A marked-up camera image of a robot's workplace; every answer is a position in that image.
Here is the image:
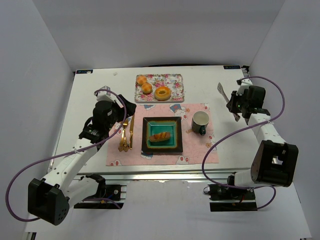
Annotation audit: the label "brown striped bread loaf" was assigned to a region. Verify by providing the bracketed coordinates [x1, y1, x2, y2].
[149, 132, 171, 143]

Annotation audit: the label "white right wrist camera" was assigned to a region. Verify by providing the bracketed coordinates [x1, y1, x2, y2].
[236, 77, 253, 96]

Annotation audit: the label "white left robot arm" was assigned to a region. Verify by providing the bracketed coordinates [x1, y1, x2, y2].
[27, 95, 137, 226]

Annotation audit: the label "round bun front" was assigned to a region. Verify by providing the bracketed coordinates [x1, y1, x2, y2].
[141, 82, 153, 94]

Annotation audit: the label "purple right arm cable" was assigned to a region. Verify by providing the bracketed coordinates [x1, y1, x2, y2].
[201, 75, 286, 210]

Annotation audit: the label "metal tongs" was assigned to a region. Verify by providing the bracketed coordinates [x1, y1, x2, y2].
[217, 82, 241, 122]

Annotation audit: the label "gold knife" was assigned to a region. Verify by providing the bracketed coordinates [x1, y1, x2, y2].
[129, 115, 135, 150]

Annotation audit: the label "round bun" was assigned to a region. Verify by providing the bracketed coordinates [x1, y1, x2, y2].
[141, 82, 153, 94]
[136, 75, 148, 86]

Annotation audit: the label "gold fork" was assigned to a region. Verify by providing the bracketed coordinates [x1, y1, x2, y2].
[118, 119, 129, 152]

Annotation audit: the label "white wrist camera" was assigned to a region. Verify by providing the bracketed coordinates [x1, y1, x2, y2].
[94, 85, 114, 103]
[236, 77, 253, 96]

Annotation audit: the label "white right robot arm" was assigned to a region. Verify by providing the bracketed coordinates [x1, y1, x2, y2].
[226, 85, 299, 188]

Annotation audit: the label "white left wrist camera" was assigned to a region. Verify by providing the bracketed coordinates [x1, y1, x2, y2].
[94, 85, 114, 103]

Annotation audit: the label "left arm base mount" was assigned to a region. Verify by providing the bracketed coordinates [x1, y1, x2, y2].
[74, 173, 127, 210]

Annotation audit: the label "ring doughnut bread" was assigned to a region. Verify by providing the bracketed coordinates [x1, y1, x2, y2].
[154, 86, 172, 101]

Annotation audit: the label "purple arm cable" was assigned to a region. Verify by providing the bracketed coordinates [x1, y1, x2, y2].
[201, 75, 286, 210]
[4, 89, 127, 223]

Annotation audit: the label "green square plate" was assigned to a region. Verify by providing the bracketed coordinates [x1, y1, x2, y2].
[141, 116, 183, 154]

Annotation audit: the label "round bun back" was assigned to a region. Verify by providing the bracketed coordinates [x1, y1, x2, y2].
[136, 75, 148, 86]

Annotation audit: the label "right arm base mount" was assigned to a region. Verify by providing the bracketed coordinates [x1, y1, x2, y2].
[203, 172, 258, 212]

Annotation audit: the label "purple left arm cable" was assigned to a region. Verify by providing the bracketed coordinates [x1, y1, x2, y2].
[4, 89, 127, 223]

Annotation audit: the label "dark green mug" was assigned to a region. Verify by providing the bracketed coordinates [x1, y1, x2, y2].
[191, 111, 210, 136]

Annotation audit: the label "pink bunny placemat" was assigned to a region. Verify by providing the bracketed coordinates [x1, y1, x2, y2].
[106, 103, 215, 167]

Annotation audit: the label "floral rectangular tray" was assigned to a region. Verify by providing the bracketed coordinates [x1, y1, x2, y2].
[134, 73, 185, 103]

